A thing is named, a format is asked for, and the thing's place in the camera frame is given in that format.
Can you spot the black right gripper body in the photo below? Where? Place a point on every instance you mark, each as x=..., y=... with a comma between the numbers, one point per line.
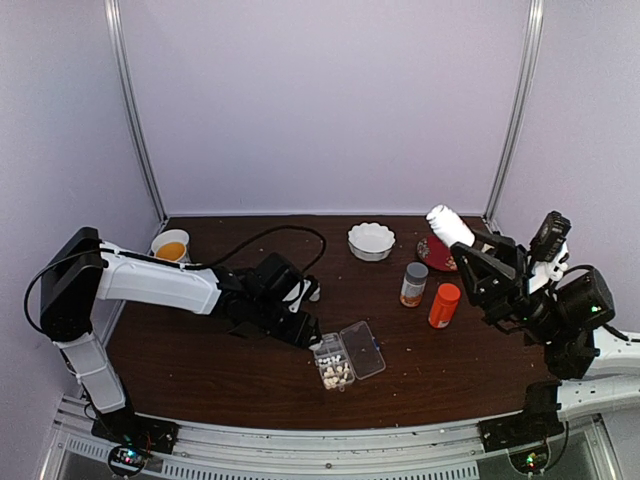
x=510, y=308

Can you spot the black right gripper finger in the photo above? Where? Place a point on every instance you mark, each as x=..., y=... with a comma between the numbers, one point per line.
x=501, y=247
x=485, y=278

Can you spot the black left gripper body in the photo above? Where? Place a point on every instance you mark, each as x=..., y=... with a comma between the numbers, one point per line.
x=296, y=335

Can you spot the small white pill bottle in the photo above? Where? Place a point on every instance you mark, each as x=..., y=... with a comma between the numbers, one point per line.
x=315, y=296

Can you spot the orange pill bottle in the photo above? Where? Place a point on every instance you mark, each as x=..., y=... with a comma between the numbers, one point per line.
x=444, y=305

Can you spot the clear plastic pill organizer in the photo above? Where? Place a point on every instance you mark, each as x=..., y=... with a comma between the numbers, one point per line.
x=359, y=348

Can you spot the grey capped vitamin bottle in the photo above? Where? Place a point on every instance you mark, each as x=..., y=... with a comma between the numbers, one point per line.
x=414, y=283

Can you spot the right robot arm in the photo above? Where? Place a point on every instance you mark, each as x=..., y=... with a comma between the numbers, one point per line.
x=594, y=366

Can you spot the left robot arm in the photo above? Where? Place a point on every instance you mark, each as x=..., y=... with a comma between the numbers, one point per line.
x=59, y=302

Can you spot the white pills group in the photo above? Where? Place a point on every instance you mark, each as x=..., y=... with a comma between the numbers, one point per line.
x=329, y=360
x=339, y=371

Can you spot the white pills in organizer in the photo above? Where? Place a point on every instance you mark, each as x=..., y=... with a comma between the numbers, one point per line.
x=336, y=382

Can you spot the red floral saucer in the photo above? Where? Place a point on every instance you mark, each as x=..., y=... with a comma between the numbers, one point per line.
x=435, y=254

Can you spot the white fluted ceramic bowl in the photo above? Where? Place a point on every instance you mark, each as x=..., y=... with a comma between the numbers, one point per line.
x=371, y=242

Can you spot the floral mug yellow inside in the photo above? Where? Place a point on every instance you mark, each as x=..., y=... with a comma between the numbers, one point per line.
x=172, y=245

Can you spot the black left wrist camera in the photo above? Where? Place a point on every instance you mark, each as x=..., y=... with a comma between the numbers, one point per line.
x=300, y=293

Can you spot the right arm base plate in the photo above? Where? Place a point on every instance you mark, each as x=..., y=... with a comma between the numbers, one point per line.
x=517, y=430

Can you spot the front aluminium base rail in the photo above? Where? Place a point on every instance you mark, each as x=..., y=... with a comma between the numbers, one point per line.
x=207, y=451

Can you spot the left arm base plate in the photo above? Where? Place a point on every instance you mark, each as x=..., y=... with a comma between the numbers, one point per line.
x=130, y=429

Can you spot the aluminium frame post right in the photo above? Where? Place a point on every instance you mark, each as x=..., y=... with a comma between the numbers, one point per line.
x=529, y=59

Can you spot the aluminium frame post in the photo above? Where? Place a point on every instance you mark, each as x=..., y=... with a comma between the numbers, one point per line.
x=117, y=37
x=529, y=59

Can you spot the aluminium frame post left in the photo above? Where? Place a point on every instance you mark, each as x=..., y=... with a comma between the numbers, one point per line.
x=117, y=37

